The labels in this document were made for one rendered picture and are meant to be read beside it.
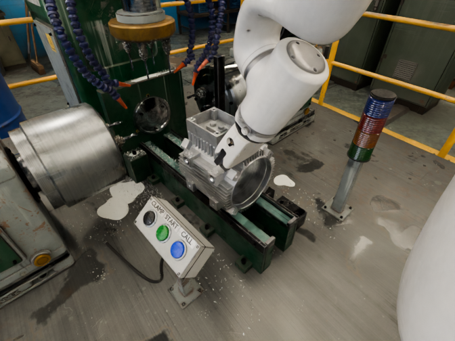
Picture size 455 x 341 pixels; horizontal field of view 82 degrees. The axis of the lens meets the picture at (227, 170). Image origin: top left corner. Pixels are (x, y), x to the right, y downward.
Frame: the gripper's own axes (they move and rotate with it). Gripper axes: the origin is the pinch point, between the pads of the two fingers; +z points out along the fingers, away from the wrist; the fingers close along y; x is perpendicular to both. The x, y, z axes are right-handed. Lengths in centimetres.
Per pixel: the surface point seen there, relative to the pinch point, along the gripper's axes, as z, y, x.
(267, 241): 7.8, 0.6, -20.8
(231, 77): 11.6, 30.0, 27.9
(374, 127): -12.5, 33.6, -14.1
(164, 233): -0.4, -21.0, -6.1
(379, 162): 18, 72, -29
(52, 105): 261, 12, 230
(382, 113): -16.2, 33.9, -12.4
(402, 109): 109, 309, -26
